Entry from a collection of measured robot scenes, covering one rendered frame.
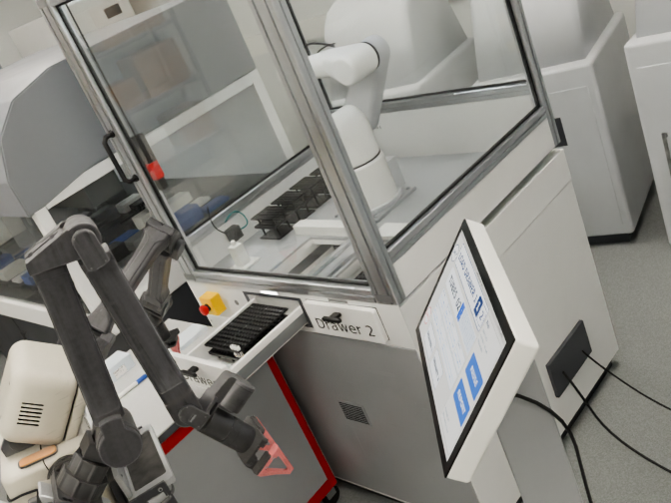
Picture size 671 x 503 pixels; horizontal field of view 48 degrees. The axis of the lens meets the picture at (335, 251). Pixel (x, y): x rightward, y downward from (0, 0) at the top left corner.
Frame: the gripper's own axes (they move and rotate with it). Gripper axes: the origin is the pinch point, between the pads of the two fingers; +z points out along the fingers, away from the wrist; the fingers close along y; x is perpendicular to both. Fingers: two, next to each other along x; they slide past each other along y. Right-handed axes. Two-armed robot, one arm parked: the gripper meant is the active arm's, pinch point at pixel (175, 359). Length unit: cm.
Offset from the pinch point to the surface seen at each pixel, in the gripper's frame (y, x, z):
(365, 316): -66, 29, -8
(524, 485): -90, 88, 10
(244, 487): -4.5, 16.0, 45.2
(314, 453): -25, -4, 58
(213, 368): -20.1, 28.2, -8.5
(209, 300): -12.8, -20.4, -5.9
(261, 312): -33.0, 1.8, -6.0
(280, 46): -74, 32, -85
